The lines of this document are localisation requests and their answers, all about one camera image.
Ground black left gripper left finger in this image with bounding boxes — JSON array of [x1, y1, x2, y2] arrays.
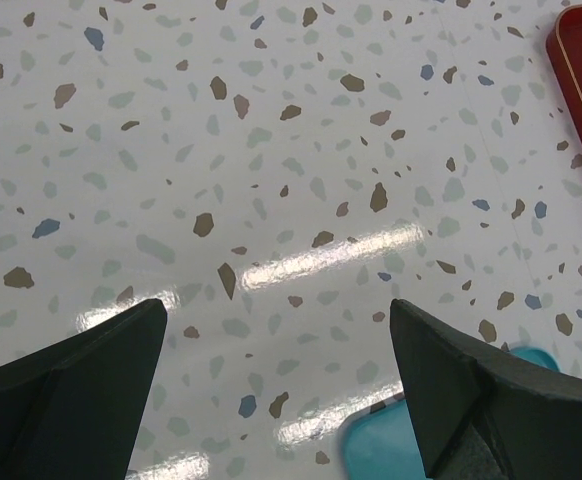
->
[[0, 299, 167, 479]]

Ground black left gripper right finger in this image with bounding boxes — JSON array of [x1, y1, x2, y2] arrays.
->
[[390, 300, 582, 479]]

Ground teal tin box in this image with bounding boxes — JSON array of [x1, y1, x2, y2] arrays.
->
[[510, 346, 560, 372]]

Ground teal tin lid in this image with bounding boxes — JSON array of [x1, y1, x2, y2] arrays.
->
[[340, 393, 426, 480]]

